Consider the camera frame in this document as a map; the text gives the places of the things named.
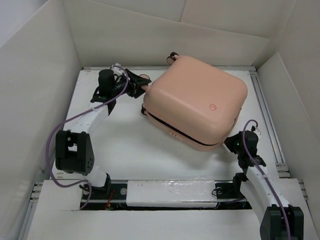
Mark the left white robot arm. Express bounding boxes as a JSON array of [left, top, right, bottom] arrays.
[[55, 65, 151, 199]]

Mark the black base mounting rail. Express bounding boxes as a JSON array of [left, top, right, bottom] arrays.
[[80, 179, 262, 210]]

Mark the pink hard-shell suitcase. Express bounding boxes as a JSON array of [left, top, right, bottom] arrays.
[[141, 52, 248, 152]]

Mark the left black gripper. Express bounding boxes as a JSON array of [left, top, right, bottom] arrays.
[[110, 69, 151, 98]]

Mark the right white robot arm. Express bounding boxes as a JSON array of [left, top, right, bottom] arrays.
[[224, 130, 305, 240]]

